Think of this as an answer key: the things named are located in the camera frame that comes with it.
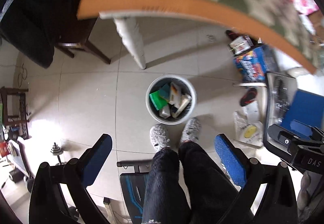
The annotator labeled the white round trash bin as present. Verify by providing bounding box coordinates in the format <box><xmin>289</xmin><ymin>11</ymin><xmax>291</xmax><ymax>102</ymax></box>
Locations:
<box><xmin>146</xmin><ymin>74</ymin><xmax>197</xmax><ymax>125</ymax></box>

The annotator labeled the smiley plastic bag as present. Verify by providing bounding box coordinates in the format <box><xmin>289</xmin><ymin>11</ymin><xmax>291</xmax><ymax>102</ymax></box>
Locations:
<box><xmin>233</xmin><ymin>112</ymin><xmax>263</xmax><ymax>149</ymax></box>

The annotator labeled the silver dumbbell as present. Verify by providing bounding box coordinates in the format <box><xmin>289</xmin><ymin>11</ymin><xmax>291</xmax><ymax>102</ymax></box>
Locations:
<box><xmin>50</xmin><ymin>142</ymin><xmax>66</xmax><ymax>165</ymax></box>

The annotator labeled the blue weight bench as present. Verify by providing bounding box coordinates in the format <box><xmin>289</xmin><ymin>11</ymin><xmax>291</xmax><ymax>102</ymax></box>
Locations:
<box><xmin>116</xmin><ymin>159</ymin><xmax>151</xmax><ymax>223</ymax></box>

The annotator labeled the grey right slipper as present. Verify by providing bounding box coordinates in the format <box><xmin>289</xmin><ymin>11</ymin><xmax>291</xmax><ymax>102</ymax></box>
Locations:
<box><xmin>180</xmin><ymin>118</ymin><xmax>201</xmax><ymax>144</ymax></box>

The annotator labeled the grey slipper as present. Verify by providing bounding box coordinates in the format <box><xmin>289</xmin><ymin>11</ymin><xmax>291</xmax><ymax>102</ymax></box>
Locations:
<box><xmin>180</xmin><ymin>118</ymin><xmax>201</xmax><ymax>144</ymax></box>
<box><xmin>149</xmin><ymin>124</ymin><xmax>170</xmax><ymax>152</ymax></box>

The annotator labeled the red black flip flop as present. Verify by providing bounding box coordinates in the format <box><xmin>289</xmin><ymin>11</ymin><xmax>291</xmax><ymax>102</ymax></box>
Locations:
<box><xmin>239</xmin><ymin>87</ymin><xmax>258</xmax><ymax>107</ymax></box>

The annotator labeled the grey left slipper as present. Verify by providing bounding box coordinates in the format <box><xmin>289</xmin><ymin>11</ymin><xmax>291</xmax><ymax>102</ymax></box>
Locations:
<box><xmin>149</xmin><ymin>124</ymin><xmax>170</xmax><ymax>152</ymax></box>

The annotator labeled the green packet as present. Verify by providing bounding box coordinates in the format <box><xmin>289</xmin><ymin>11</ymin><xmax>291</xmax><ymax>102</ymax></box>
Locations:
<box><xmin>149</xmin><ymin>91</ymin><xmax>168</xmax><ymax>110</ymax></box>

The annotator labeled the white printed medicine box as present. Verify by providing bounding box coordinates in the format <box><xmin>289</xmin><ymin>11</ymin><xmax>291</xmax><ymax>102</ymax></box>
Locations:
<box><xmin>169</xmin><ymin>82</ymin><xmax>181</xmax><ymax>108</ymax></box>

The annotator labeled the blue comic carton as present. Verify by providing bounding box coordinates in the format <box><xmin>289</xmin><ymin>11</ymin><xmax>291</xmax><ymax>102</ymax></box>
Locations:
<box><xmin>233</xmin><ymin>46</ymin><xmax>268</xmax><ymax>82</ymax></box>

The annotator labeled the small wooden stool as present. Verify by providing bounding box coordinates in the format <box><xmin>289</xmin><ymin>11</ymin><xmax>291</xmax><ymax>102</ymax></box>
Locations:
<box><xmin>1</xmin><ymin>87</ymin><xmax>30</xmax><ymax>140</ymax></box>

